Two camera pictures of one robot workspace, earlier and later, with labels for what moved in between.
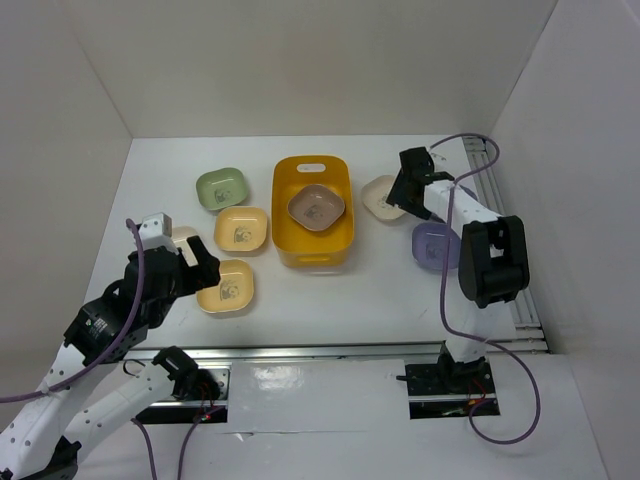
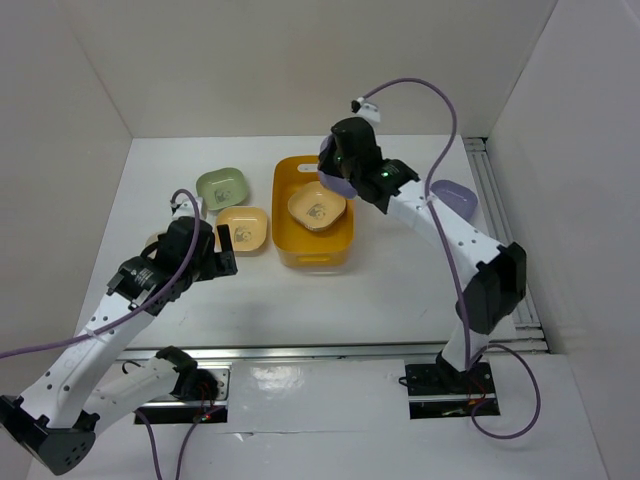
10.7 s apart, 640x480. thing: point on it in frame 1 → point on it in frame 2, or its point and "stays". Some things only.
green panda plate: [221, 188] stays
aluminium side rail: [529, 334] stays
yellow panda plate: [240, 228] stays
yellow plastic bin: [301, 247] stays
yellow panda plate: [233, 292] → [315, 206]
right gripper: [397, 196] → [325, 164]
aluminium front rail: [337, 352] stays
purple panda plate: [429, 240] → [336, 185]
